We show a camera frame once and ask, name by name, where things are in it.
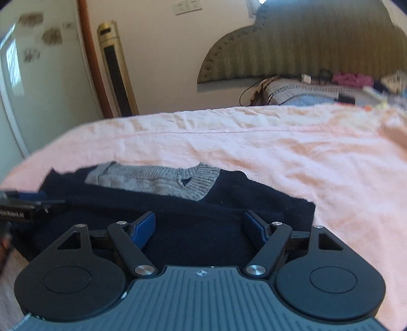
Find wooden door frame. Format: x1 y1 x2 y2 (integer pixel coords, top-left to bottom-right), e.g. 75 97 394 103
78 0 115 119

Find black cable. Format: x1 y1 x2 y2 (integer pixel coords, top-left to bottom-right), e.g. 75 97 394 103
240 76 280 107

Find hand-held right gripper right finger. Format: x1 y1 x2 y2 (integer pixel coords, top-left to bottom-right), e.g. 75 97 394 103
242 210 347 278

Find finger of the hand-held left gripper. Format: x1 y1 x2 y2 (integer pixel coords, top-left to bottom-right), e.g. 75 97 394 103
0 190 66 221

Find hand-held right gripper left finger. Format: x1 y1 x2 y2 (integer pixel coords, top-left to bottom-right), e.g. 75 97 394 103
55 212 158 278

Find white door with stickers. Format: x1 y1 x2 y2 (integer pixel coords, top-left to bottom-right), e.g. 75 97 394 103
0 0 104 160

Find pink cloth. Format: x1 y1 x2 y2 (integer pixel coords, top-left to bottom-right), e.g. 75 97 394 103
332 73 374 89

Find grey patterned pillow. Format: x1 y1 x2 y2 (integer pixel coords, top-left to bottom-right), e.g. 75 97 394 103
265 78 366 106

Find navy and grey knit sweater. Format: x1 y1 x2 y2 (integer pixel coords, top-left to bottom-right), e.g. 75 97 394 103
13 162 316 265

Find gold tower air conditioner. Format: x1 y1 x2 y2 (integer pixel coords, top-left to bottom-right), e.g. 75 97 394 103
97 21 139 118

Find white wall sockets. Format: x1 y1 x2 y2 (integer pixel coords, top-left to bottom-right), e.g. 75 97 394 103
173 0 203 15

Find pink blanket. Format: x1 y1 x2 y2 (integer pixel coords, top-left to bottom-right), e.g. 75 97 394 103
0 105 407 331

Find olive padded headboard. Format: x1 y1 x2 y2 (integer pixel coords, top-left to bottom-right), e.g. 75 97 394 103
197 0 407 85

